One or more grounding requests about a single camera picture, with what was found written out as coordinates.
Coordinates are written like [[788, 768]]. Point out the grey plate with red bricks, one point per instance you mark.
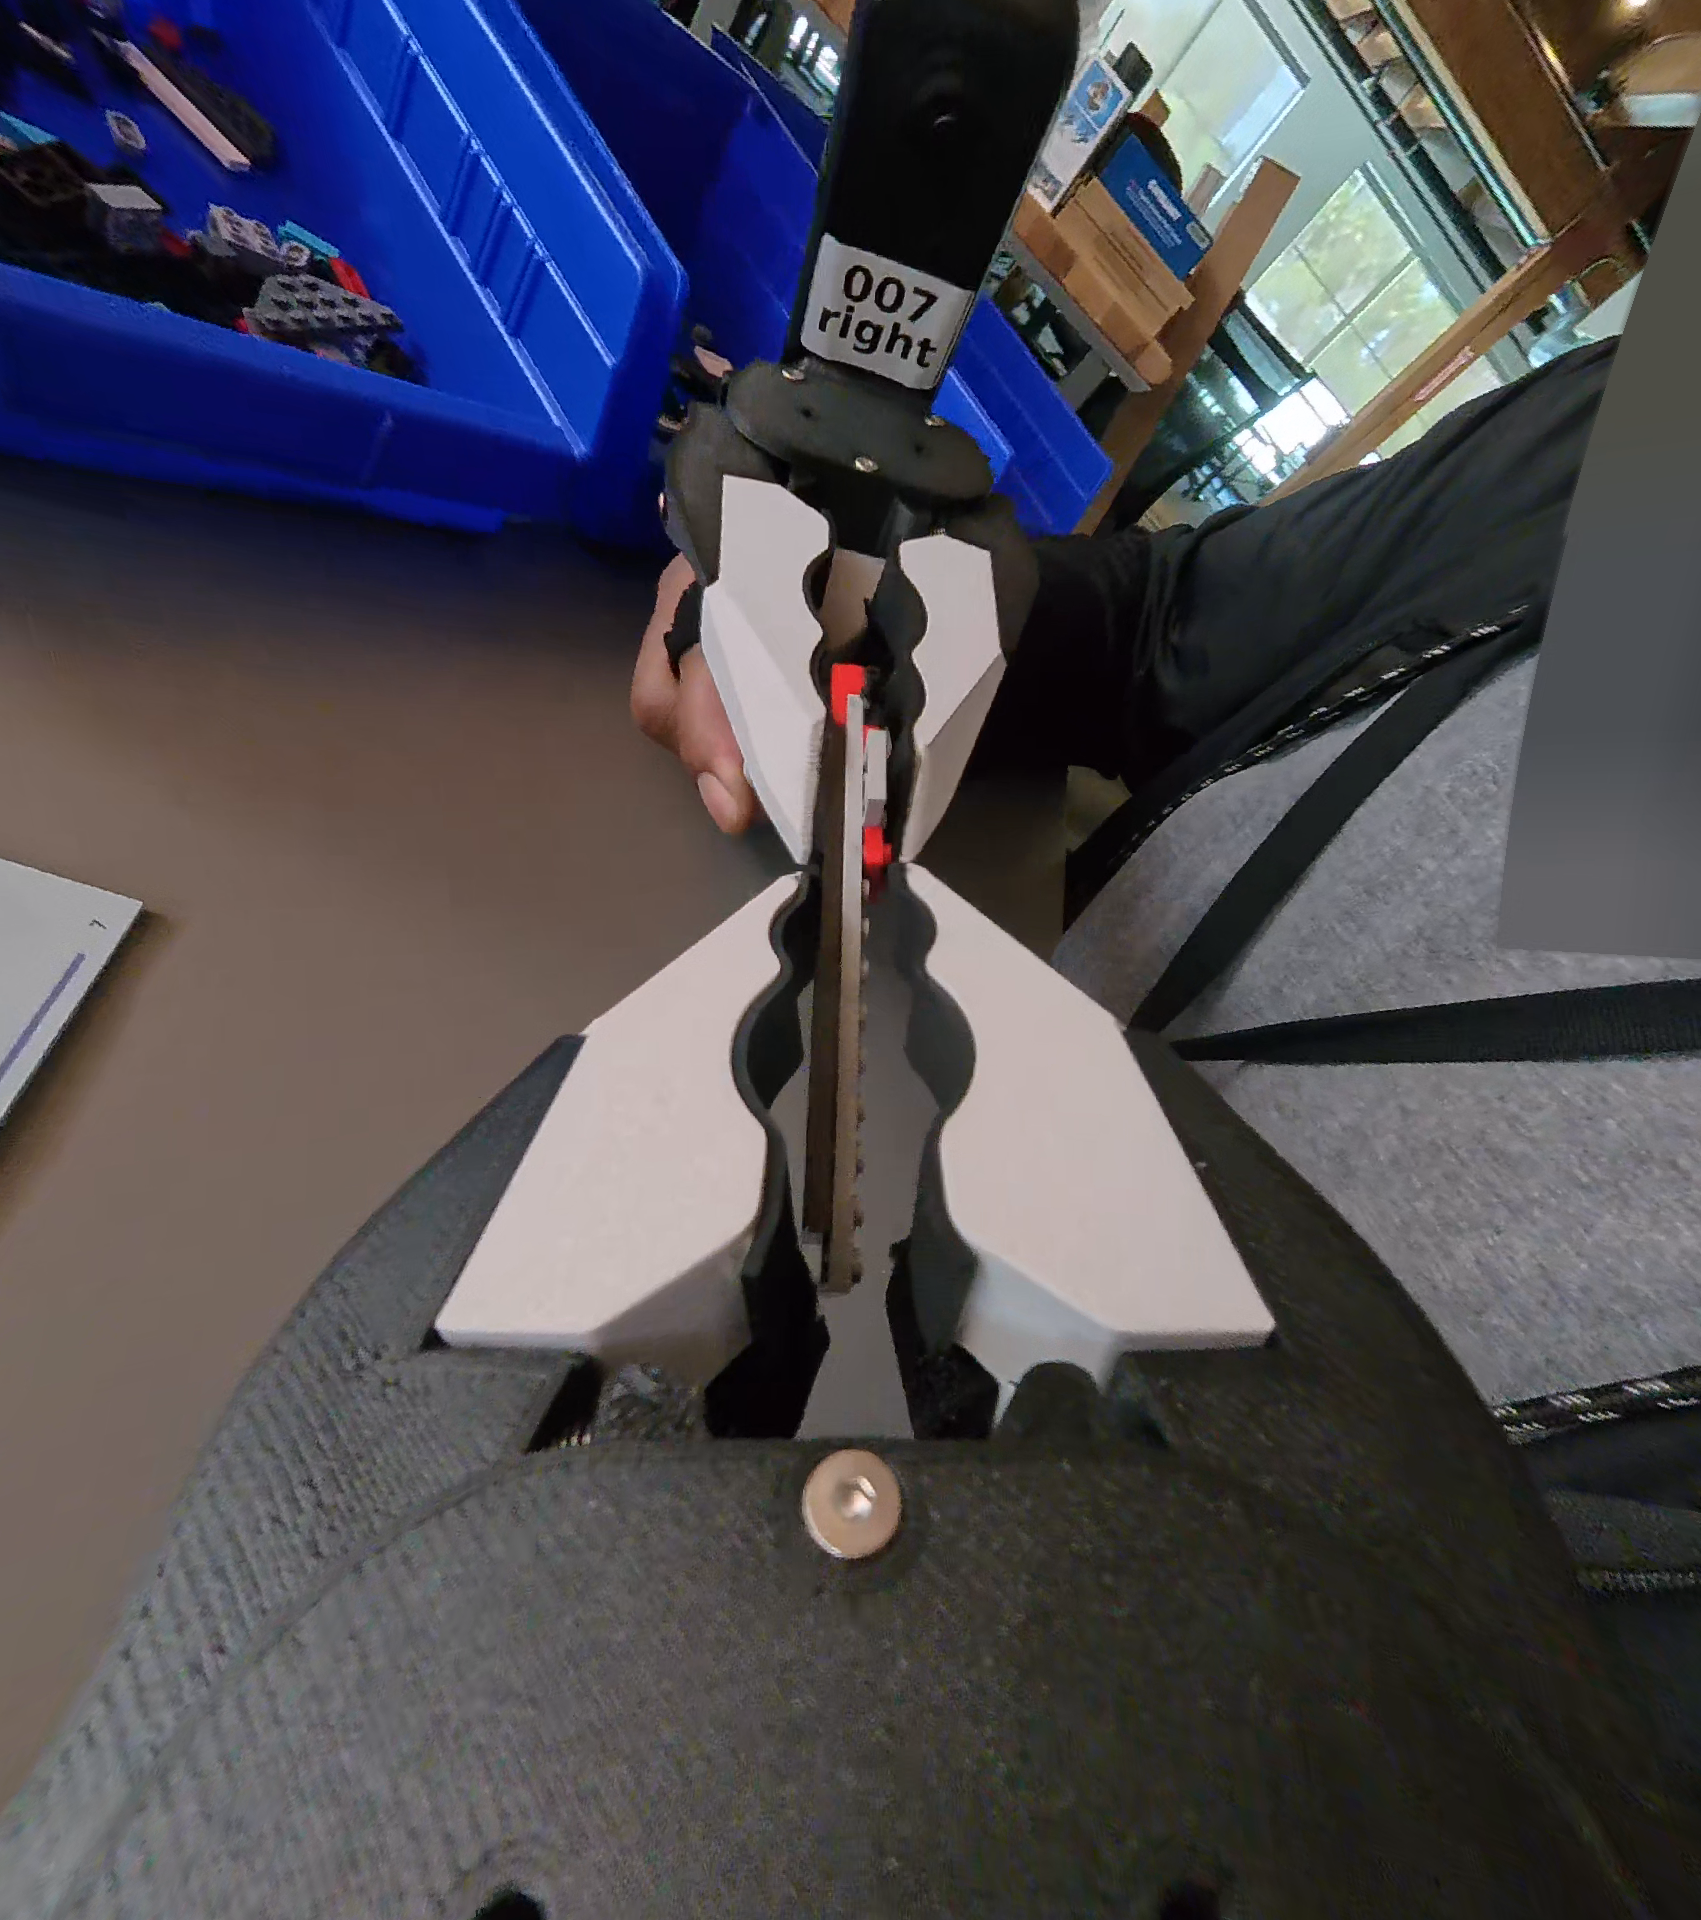
[[838, 1050]]

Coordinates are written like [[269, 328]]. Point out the person's right hand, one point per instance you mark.
[[677, 715]]

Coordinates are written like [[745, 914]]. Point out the person's black hoodie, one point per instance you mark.
[[1694, 1497]]

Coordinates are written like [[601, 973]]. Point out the blue cardboard box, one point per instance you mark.
[[1151, 205]]

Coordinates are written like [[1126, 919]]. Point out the person's right forearm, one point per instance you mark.
[[1319, 601]]

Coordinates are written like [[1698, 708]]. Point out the wooden wall structure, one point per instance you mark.
[[1461, 63]]

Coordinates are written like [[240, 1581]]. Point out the blue plastic bin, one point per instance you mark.
[[1043, 437], [745, 192], [491, 227]]

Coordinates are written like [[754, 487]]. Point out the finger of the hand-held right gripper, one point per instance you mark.
[[964, 643], [756, 628]]

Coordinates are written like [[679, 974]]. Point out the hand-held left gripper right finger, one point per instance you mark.
[[1091, 1201]]

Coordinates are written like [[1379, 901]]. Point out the wooden workbench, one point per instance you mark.
[[1107, 285]]

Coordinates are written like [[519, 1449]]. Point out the pile of toy bricks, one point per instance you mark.
[[39, 182]]

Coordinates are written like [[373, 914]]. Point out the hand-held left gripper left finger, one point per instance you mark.
[[592, 1201]]

